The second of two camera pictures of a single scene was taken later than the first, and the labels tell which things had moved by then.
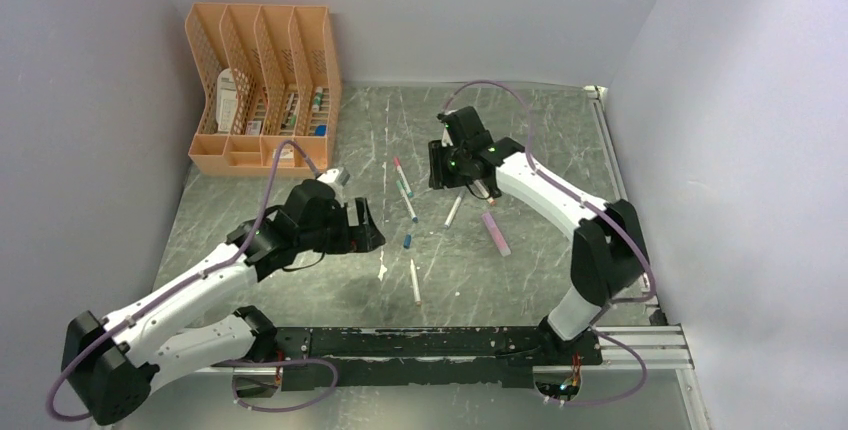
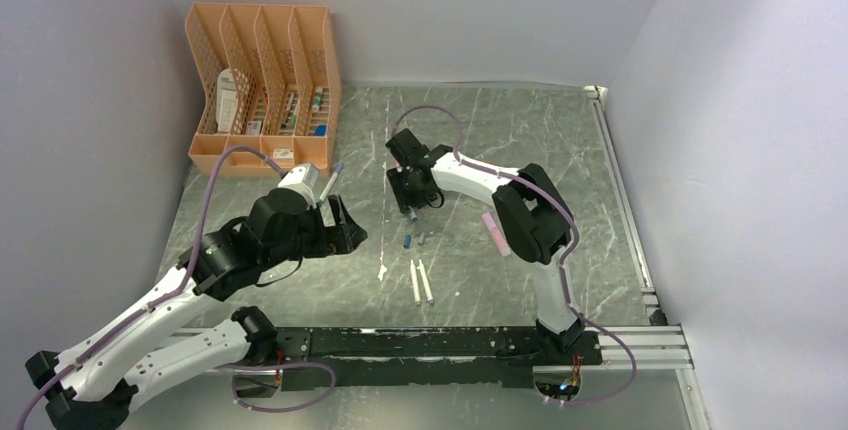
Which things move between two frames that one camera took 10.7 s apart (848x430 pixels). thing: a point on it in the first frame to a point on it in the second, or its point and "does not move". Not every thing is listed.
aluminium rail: x=655 y=346 does not move
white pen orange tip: x=418 y=300 does not move
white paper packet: x=226 y=100 does not move
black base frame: x=416 y=358 does not move
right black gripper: x=439 y=175 to x=404 y=200
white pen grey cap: x=454 y=208 to x=427 y=289
